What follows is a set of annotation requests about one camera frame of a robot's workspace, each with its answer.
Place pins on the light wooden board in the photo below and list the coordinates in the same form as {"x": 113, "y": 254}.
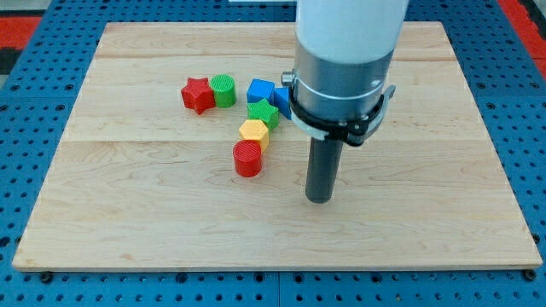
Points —
{"x": 141, "y": 183}

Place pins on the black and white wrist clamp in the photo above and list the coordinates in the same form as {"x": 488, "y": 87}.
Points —
{"x": 352, "y": 132}

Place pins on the red star block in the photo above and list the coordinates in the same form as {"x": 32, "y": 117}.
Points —
{"x": 198, "y": 95}

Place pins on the green cylinder block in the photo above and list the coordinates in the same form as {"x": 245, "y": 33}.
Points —
{"x": 223, "y": 87}

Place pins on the blue cube block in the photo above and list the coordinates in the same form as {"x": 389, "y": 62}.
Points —
{"x": 260, "y": 89}

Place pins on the blue triangular block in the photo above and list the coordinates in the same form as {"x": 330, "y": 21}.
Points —
{"x": 281, "y": 100}

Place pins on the green star block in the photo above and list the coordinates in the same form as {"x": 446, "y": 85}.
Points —
{"x": 264, "y": 111}

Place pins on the yellow hexagon block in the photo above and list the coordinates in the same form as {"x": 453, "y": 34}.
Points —
{"x": 257, "y": 131}

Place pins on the red cylinder block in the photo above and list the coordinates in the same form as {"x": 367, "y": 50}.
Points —
{"x": 247, "y": 158}

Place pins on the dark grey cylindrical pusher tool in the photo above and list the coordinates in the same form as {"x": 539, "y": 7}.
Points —
{"x": 323, "y": 163}

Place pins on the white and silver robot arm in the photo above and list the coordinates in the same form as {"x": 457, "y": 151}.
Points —
{"x": 342, "y": 54}

